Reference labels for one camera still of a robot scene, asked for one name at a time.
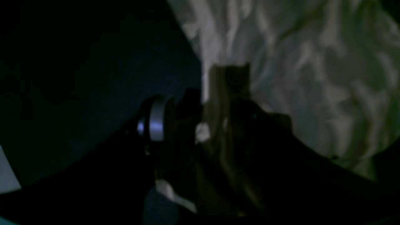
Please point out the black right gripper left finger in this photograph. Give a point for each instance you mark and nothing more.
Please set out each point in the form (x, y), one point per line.
(109, 186)

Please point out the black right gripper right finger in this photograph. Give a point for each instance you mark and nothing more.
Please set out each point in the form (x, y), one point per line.
(259, 165)

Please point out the camouflage t-shirt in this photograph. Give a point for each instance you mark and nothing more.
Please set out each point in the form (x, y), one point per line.
(327, 70)

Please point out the black table cloth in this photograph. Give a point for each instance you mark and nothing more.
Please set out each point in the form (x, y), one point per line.
(72, 71)

